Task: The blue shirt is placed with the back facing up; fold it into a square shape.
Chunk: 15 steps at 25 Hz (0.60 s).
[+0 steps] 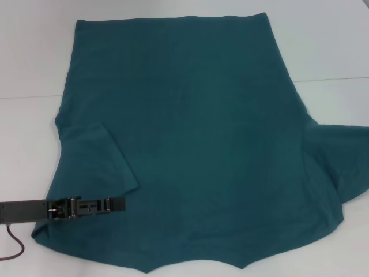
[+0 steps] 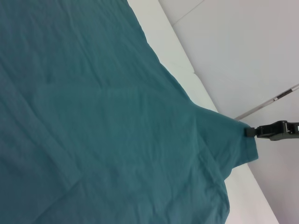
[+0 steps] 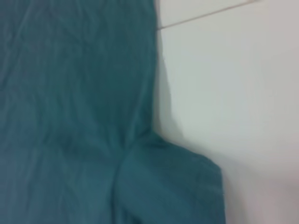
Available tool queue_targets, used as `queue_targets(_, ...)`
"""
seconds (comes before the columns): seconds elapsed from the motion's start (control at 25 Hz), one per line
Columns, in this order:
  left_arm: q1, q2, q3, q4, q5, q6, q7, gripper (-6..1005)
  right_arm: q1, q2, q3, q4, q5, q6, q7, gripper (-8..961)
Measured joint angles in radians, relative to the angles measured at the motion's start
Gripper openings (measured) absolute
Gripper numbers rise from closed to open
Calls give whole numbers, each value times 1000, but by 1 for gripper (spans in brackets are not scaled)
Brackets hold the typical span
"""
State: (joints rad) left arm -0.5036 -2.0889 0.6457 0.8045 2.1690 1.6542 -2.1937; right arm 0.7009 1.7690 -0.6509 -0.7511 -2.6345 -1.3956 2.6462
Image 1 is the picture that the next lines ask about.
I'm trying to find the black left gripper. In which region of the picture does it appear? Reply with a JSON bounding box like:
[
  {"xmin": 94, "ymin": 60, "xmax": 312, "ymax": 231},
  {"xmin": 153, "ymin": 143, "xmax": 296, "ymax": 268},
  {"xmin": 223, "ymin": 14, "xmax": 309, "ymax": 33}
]
[{"xmin": 0, "ymin": 196, "xmax": 127, "ymax": 225}]

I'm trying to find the teal blue t-shirt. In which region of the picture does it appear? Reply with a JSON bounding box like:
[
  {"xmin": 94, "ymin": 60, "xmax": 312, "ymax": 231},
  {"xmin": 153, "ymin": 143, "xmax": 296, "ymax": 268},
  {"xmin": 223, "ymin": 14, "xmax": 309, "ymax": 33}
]
[{"xmin": 31, "ymin": 11, "xmax": 369, "ymax": 275}]

